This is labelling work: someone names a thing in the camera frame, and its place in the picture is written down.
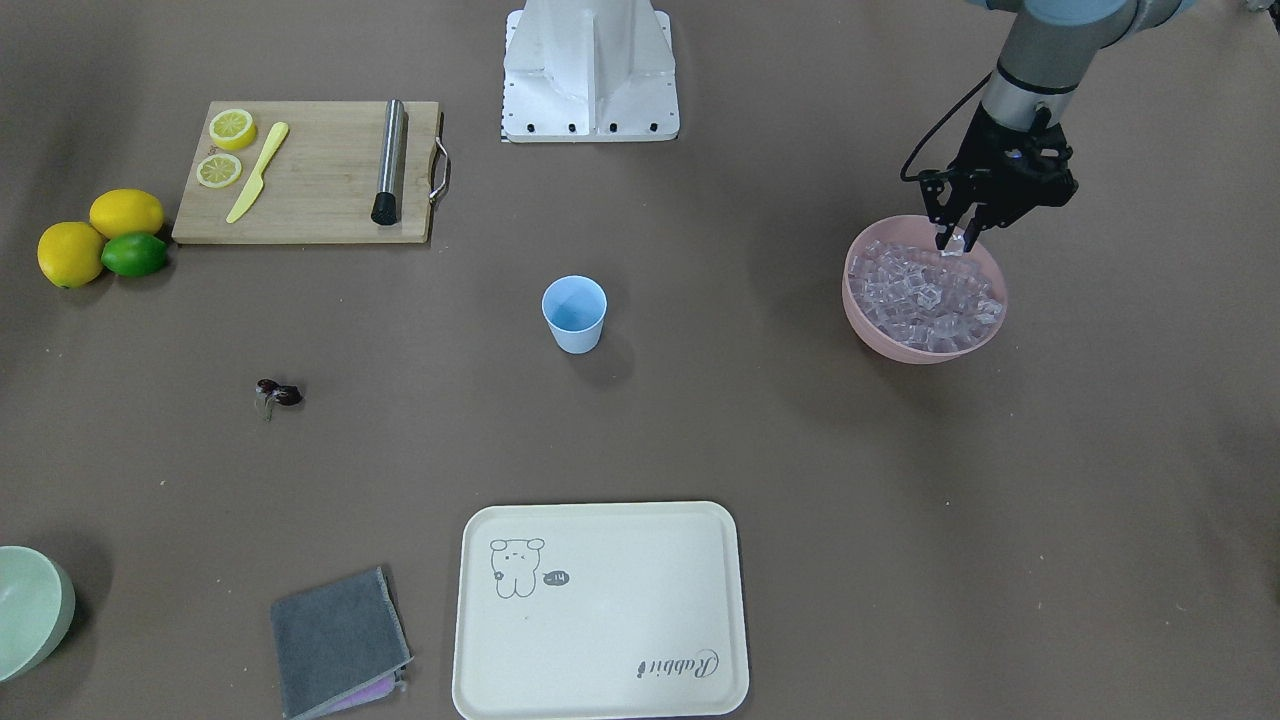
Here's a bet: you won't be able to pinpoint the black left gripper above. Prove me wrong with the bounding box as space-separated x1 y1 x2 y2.
918 105 1079 252

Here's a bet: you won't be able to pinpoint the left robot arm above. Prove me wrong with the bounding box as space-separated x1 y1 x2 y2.
900 1 1193 252

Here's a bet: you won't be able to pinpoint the pile of clear ice cubes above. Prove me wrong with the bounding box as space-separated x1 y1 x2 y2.
845 240 1007 354

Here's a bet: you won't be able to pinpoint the light blue plastic cup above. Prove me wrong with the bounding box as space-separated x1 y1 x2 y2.
541 275 608 355

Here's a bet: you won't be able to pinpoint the dark red cherries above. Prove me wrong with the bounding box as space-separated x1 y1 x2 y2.
253 378 303 421

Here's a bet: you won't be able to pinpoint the pink bowl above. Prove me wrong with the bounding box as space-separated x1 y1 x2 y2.
841 215 1009 364

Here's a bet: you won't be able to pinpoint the cream rabbit tray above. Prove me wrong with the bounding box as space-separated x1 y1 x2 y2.
452 501 750 719

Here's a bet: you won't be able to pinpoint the steel muddler black tip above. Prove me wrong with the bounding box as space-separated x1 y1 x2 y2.
370 99 408 225

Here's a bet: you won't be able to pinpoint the yellow plastic knife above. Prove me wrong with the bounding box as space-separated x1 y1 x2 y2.
225 120 291 224

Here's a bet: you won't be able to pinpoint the wooden cutting board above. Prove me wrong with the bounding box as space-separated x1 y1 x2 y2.
172 100 449 245

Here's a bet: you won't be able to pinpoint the lemon half upper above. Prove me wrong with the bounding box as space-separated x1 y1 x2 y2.
207 108 257 152

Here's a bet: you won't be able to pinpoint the lemon half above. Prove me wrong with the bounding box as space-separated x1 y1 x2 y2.
207 108 257 152
195 152 243 190

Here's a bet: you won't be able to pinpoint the lemon half lower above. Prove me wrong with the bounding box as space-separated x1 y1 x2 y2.
195 152 243 190

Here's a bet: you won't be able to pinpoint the grey folded cloth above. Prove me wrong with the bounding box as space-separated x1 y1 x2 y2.
268 566 413 719

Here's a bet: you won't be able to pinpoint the green lime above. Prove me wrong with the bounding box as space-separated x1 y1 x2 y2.
100 232 168 277

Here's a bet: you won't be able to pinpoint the yellow lemon near board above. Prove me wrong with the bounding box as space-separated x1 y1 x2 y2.
90 188 166 240

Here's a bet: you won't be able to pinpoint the yellow lemon outer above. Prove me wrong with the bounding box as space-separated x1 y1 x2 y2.
37 222 106 290

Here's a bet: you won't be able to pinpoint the mint green bowl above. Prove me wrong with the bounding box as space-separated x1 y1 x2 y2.
1 546 76 682

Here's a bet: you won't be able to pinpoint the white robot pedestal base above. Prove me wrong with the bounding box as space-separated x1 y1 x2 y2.
500 1 681 143

